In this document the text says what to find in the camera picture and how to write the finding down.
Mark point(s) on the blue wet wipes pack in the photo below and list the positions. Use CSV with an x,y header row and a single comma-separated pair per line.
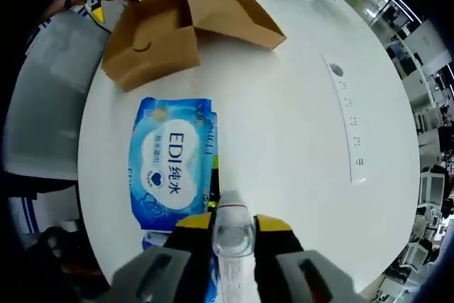
x,y
166,161

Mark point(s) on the person's white striped shirt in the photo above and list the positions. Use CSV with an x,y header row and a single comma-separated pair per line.
x,y
30,214

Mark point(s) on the brown cardboard shoe box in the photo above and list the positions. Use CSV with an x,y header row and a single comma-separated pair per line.
x,y
159,58

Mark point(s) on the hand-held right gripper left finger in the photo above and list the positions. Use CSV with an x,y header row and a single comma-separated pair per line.
x,y
142,278

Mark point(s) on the white square pillar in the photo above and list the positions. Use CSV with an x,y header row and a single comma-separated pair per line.
x,y
427,45

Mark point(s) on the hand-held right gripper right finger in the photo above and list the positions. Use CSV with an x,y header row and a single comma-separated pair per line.
x,y
319,278

